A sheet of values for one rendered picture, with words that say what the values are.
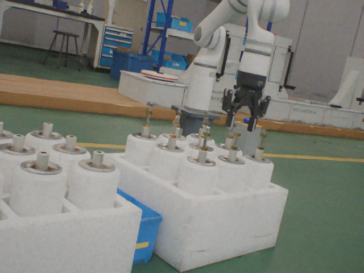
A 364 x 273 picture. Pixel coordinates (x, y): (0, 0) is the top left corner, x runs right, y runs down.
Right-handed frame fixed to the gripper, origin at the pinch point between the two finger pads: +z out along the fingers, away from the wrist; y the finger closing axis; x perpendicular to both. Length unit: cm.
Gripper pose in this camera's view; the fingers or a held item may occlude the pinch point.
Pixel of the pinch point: (240, 125)
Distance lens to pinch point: 118.7
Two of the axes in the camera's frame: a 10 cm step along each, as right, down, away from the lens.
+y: 8.8, 0.8, 4.8
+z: -2.0, 9.6, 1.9
